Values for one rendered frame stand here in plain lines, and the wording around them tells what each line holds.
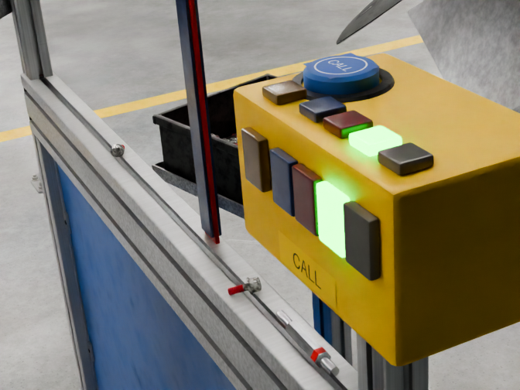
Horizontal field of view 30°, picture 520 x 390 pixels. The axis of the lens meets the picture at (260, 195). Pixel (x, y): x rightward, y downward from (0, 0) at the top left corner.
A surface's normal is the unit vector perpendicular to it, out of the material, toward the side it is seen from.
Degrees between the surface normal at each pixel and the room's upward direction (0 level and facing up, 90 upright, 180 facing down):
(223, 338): 90
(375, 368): 90
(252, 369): 90
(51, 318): 0
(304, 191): 90
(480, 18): 55
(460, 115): 0
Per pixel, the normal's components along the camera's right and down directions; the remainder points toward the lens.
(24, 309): -0.07, -0.90
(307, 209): -0.90, 0.25
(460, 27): -0.43, -0.17
